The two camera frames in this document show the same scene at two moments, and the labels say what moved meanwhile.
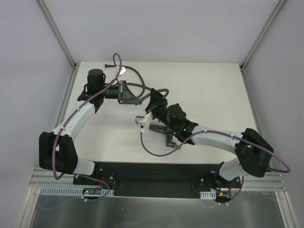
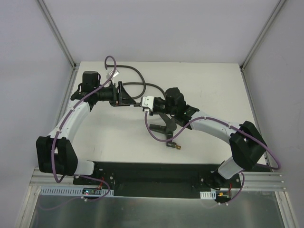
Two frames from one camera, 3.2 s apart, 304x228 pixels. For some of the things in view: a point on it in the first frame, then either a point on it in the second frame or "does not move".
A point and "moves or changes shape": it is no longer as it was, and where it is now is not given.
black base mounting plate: x=156 y=180 does not move
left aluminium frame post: x=73 y=63 does not move
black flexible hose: x=143 y=86 moves or changes shape
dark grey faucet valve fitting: x=169 y=133 does not move
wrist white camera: x=123 y=70 → x=116 y=73
